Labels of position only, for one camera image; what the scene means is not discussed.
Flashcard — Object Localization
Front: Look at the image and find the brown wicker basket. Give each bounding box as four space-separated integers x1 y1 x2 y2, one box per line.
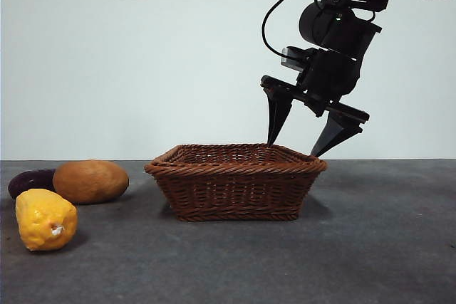
144 143 328 223

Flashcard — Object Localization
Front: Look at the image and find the brown potato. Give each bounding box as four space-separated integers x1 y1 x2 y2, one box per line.
52 159 130 206

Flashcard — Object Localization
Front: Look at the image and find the yellow corn cob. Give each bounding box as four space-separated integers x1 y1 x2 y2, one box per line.
15 189 78 253

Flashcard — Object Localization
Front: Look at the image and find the purple eggplant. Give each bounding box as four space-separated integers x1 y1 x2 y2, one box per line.
8 169 57 201

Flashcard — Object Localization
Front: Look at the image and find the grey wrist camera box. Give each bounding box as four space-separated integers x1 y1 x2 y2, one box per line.
280 46 316 72

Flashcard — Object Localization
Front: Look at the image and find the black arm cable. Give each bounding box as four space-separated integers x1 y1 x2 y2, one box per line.
261 0 338 58

